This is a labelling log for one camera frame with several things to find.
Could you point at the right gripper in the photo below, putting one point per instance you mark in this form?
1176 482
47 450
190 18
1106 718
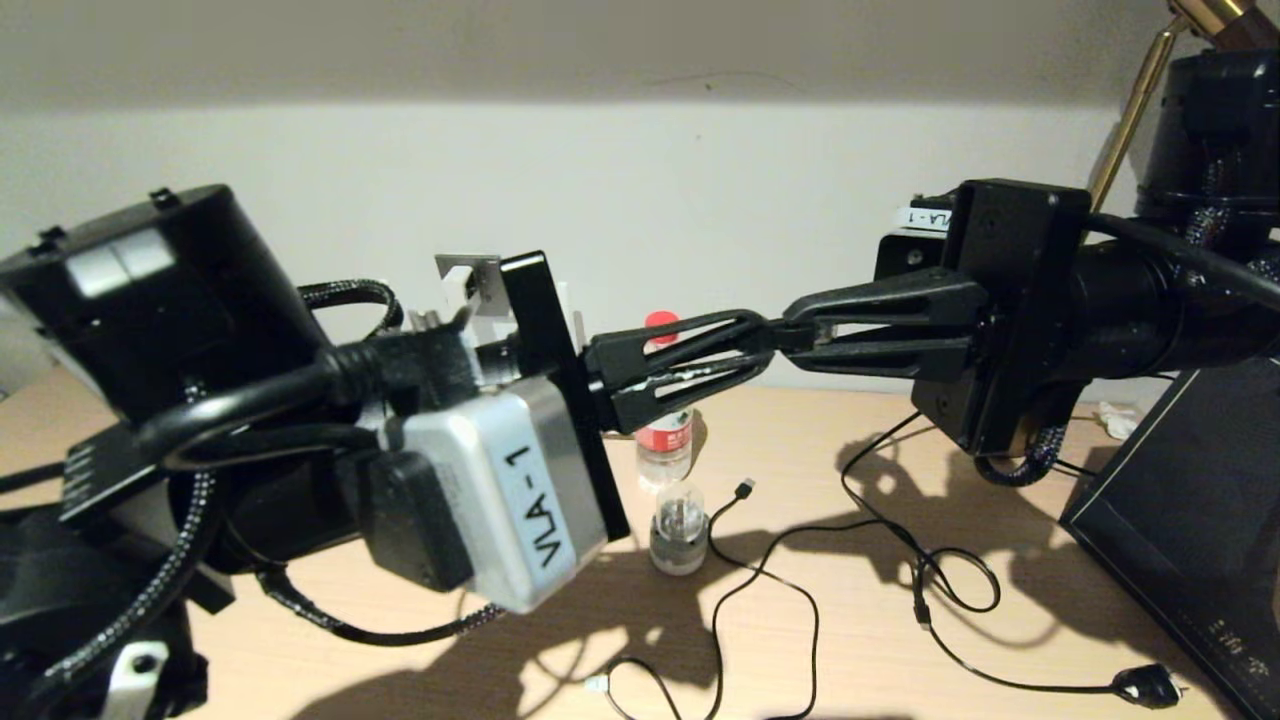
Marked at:
1020 320

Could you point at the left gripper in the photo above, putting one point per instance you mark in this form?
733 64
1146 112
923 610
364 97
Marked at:
545 310

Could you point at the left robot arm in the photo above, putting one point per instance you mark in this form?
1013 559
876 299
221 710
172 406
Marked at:
150 300

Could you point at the white wifi router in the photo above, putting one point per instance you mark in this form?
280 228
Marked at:
572 310

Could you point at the white power adapter plug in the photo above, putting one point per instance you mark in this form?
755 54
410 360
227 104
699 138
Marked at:
500 480

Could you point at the clear water bottle red cap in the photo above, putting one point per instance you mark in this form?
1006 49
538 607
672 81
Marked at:
665 450

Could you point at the small white dome humidifier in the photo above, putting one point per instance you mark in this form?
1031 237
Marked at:
680 540

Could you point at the crumpled white tissue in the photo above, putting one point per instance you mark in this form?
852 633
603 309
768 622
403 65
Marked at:
1112 422

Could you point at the brass desk lamp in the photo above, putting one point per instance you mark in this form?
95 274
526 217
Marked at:
1135 110

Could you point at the black box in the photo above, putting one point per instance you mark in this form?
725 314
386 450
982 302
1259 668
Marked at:
1180 540

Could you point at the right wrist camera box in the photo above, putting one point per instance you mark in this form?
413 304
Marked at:
925 216

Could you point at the grey wall socket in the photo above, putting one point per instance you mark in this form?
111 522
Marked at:
492 285

